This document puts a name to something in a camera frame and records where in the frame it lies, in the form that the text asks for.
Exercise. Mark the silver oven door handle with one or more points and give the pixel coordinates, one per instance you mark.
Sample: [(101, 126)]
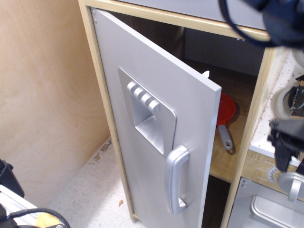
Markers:
[(275, 215)]

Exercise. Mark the grey oven door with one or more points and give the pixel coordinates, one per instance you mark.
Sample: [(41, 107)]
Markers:
[(241, 216)]

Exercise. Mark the grey toy fridge door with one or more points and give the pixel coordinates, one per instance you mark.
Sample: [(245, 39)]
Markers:
[(154, 130)]

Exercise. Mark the wooden toy kitchen frame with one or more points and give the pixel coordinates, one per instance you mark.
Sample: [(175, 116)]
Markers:
[(99, 71)]

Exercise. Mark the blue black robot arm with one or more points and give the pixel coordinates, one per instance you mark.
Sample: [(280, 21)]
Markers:
[(284, 22)]

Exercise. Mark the black box lower left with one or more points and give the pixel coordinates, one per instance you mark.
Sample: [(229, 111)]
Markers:
[(9, 180)]

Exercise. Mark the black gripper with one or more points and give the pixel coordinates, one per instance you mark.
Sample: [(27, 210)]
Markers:
[(287, 136)]

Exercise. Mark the orange tape piece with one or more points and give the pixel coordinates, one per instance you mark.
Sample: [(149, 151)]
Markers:
[(45, 220)]

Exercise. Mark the silver fridge door handle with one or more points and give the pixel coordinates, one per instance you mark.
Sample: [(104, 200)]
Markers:
[(174, 162)]

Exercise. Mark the red toy pan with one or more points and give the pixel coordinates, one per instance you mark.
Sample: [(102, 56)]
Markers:
[(227, 109)]

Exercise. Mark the silver oven knob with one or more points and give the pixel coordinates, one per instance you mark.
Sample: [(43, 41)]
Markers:
[(292, 183)]

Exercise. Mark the silver dispenser panel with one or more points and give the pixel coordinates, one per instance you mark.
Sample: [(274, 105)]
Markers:
[(149, 115)]

